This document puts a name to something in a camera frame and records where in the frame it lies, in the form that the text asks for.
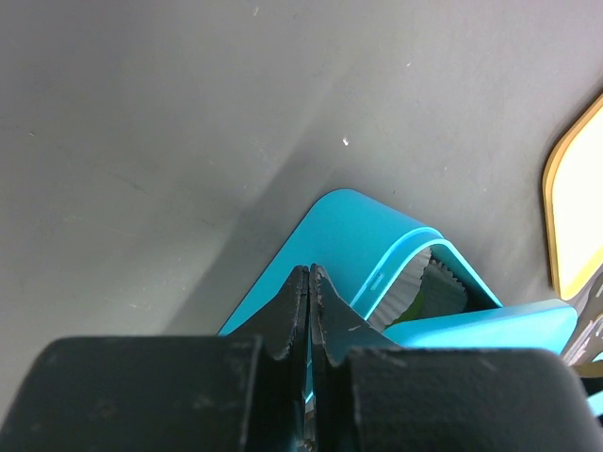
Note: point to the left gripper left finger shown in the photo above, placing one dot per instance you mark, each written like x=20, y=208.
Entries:
x=243, y=391

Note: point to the blue cookie tin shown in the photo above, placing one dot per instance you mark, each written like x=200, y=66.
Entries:
x=364, y=245

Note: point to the yellow tray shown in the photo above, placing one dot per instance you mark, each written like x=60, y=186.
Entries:
x=572, y=195

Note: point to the blue tin lid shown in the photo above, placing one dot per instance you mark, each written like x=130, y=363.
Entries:
x=545, y=324

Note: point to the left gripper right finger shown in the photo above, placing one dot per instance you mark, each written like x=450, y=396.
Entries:
x=371, y=395

